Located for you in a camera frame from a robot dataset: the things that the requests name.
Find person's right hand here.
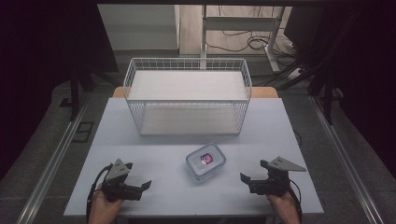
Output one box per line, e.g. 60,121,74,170
266,186,298,217

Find white cabinet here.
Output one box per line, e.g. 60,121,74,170
97,3,182,52

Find white wire two-tier rack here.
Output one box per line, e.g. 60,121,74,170
122,57,253,136

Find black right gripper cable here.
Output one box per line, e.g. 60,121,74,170
288,178,304,224

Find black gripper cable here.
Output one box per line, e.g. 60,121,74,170
288,178,304,224
85,163,114,224

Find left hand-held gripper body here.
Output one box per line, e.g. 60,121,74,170
101,158,144,203

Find person's left hand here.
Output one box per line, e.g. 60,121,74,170
89,183,125,218

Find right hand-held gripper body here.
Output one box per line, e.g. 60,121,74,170
248,156,308,198

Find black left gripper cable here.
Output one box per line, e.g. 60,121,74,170
85,163,114,224

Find white power strip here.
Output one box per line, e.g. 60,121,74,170
287,67,303,81

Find black metal stand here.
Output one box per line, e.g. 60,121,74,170
68,69,96,122
306,59,345,126

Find white metal desk frame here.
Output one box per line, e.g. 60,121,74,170
200,4,287,74

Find black floor cables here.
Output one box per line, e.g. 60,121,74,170
205,5,298,59

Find black floor frame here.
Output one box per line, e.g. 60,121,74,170
72,120,95,144

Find metal floor rail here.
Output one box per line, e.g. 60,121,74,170
16,92,92,224
308,95,385,224

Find wooden board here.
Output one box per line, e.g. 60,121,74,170
112,86,279,99

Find clear plastic lidded food container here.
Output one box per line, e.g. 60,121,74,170
185,143,227,182

